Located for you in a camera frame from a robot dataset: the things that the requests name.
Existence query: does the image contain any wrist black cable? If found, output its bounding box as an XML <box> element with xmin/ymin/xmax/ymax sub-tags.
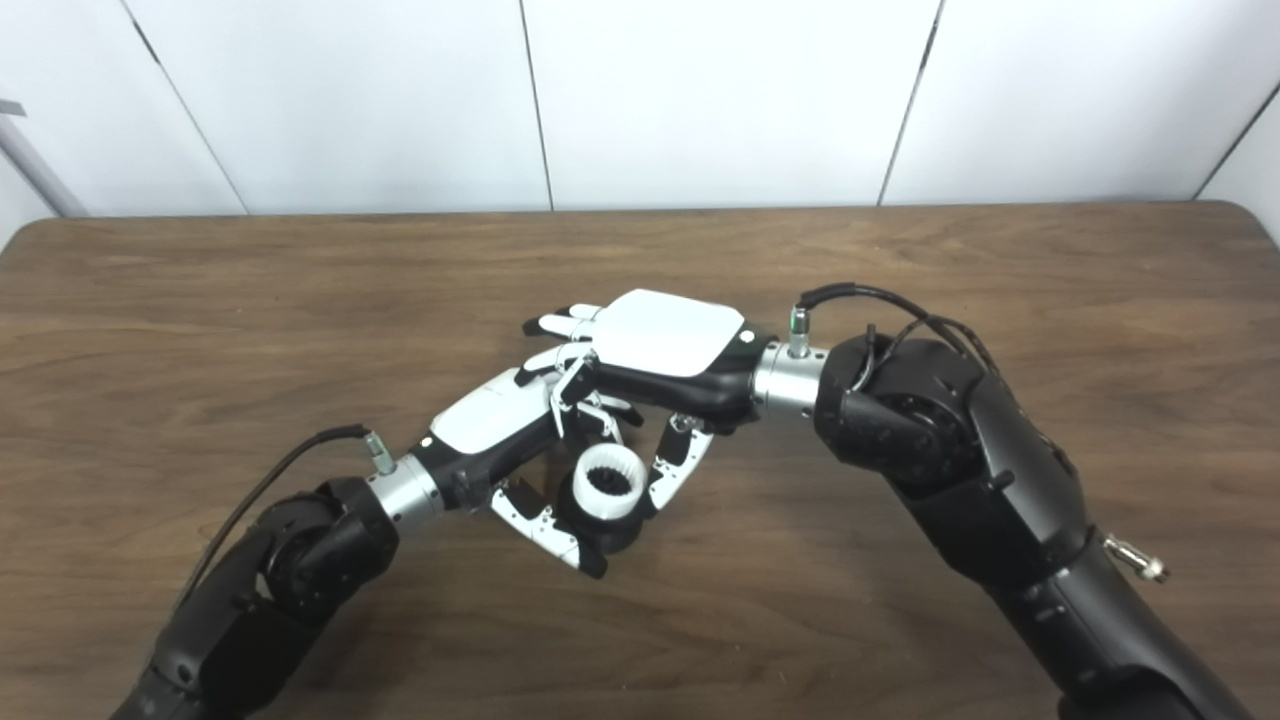
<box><xmin>175</xmin><ymin>424</ymin><xmax>398</xmax><ymax>611</ymax></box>
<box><xmin>790</xmin><ymin>283</ymin><xmax>1001</xmax><ymax>391</ymax></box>

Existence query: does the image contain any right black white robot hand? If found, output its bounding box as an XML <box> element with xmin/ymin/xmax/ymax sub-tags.
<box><xmin>515</xmin><ymin>288</ymin><xmax>779</xmax><ymax>513</ymax></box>

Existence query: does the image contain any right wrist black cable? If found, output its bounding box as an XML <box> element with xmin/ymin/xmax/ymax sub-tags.
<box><xmin>790</xmin><ymin>283</ymin><xmax>1001</xmax><ymax>391</ymax></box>

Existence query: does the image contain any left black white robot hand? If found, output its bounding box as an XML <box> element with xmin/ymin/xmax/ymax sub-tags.
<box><xmin>415</xmin><ymin>365</ymin><xmax>646</xmax><ymax>581</ymax></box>

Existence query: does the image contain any gray wall corner post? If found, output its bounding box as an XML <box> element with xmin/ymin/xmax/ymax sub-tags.
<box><xmin>0</xmin><ymin>115</ymin><xmax>91</xmax><ymax>218</ymax></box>

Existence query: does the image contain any white ring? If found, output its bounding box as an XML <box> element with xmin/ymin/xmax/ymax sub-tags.
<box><xmin>572</xmin><ymin>444</ymin><xmax>646</xmax><ymax>526</ymax></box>

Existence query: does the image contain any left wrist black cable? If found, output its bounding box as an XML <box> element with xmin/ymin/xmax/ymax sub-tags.
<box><xmin>175</xmin><ymin>424</ymin><xmax>398</xmax><ymax>611</ymax></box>

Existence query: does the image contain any round black part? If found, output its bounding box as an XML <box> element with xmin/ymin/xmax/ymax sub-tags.
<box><xmin>560</xmin><ymin>465</ymin><xmax>651</xmax><ymax>556</ymax></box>

